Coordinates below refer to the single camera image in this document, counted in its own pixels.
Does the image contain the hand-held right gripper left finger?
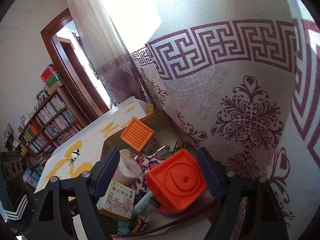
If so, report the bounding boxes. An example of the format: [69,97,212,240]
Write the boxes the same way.
[29,147,121,240]

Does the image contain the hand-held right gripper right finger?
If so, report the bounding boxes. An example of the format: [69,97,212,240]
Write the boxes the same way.
[196,147,288,240]

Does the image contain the yellow white medicine box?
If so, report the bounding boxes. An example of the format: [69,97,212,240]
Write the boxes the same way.
[97,179,137,220]

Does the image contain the red-orange embossed cube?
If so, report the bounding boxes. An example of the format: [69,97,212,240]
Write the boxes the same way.
[146,148,216,214]

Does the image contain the light orange embossed cube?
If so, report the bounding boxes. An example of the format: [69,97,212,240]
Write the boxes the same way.
[120,118,156,153]

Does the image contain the red tin box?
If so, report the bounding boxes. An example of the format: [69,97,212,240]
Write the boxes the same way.
[101,110,225,237]

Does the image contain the white storage box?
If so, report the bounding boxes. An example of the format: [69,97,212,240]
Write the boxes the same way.
[22,169,32,187]

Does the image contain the blue storage box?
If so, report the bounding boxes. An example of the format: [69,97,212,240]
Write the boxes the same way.
[29,169,42,183]

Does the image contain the dark shelving unit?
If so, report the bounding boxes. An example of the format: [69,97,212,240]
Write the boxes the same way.
[4,122,27,160]

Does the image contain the yellow white printed towel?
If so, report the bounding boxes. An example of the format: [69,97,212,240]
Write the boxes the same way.
[34,97,215,240]

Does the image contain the pink leopard print pouch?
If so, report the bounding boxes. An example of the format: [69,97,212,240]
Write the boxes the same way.
[131,155,170,198]

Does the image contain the silver nail clipper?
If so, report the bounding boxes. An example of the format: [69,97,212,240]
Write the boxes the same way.
[154,145,171,159]

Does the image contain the clear glass vial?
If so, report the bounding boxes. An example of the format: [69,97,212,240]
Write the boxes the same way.
[139,197,160,228]

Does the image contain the wooden bookshelf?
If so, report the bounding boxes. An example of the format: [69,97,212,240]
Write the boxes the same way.
[17,89,87,160]

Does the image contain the rows of books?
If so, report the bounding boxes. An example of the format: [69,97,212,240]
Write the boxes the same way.
[21,94,83,159]

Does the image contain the green cardboard box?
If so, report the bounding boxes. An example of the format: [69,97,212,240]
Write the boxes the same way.
[46,75,63,87]

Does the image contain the red cardboard box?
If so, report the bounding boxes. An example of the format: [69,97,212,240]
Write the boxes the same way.
[41,65,57,80]

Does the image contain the brown wooden door frame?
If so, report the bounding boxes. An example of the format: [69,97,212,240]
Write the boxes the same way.
[41,7,110,125]

